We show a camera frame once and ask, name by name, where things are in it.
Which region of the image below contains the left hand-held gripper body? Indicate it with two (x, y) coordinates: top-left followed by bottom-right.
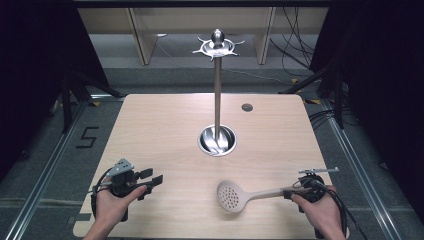
(105, 158), (142, 223)

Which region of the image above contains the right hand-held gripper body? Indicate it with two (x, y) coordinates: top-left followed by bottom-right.
(297, 167), (340, 214)

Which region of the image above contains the beige slotted spoon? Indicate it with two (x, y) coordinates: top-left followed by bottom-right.
(216, 180), (302, 214)

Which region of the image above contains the person's right hand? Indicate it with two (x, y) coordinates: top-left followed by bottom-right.
(290, 185), (344, 236)

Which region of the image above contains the person's left hand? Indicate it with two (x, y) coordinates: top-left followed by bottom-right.
(94, 184), (148, 233)

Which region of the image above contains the black tape floor marking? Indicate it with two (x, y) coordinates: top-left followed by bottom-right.
(75, 126), (100, 150)

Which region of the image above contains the black metal tripod stand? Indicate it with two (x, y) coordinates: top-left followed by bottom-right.
(55, 63), (125, 134)
(279, 59), (351, 130)

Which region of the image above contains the steel utensil hanging stand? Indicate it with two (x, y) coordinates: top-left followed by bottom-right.
(191, 28), (246, 158)

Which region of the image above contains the black curtain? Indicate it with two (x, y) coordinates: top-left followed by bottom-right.
(0, 0), (111, 183)
(309, 0), (424, 221)

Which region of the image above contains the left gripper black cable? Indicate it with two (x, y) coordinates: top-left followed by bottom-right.
(87, 167), (115, 221)

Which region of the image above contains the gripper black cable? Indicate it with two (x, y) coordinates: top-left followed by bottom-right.
(87, 167), (115, 221)
(309, 179), (369, 240)

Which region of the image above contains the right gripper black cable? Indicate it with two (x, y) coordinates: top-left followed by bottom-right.
(309, 179), (369, 240)

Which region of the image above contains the aluminium floor rail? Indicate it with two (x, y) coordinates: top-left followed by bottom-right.
(303, 98), (401, 240)
(3, 94), (125, 240)

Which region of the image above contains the black floor cables bundle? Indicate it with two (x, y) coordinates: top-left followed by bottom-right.
(268, 6), (318, 79)

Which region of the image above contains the beige wooden desk frame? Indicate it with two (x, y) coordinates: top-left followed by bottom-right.
(77, 6), (330, 66)

